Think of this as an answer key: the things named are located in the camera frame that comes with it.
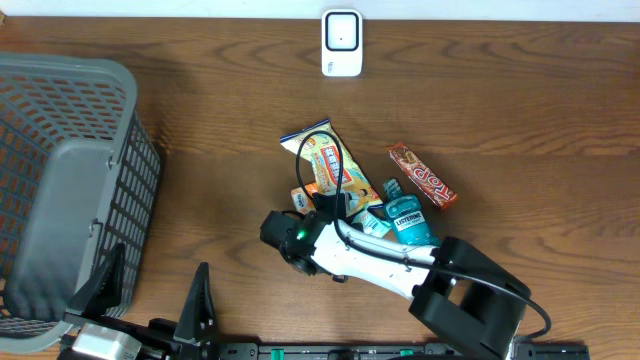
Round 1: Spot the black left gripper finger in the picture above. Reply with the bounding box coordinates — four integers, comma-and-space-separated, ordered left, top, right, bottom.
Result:
64, 243, 126, 320
174, 262, 218, 344

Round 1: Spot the white barcode scanner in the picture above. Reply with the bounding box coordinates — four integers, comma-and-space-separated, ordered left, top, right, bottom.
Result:
321, 9, 363, 77

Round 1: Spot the yellow snack bag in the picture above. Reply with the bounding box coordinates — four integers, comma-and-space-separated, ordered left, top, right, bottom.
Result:
280, 118, 383, 216

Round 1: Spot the red chocolate bar wrapper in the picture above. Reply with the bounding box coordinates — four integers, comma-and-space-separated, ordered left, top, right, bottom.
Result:
386, 142, 458, 209

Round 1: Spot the small orange snack packet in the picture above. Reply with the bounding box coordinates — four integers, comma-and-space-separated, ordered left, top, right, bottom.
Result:
290, 183, 318, 215

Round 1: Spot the grey plastic shopping basket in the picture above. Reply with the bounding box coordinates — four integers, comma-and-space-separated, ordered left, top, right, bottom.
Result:
1, 52, 162, 354

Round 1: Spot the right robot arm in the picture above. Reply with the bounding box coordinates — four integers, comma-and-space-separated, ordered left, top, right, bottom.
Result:
260, 209, 531, 359

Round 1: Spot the blue mouthwash bottle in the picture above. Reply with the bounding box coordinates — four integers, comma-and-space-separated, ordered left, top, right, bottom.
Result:
383, 178, 440, 247

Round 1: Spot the light green snack packet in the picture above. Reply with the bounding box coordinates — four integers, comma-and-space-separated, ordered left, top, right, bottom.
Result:
351, 210, 391, 238

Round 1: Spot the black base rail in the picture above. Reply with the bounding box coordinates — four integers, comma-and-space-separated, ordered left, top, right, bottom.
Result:
217, 342, 591, 360

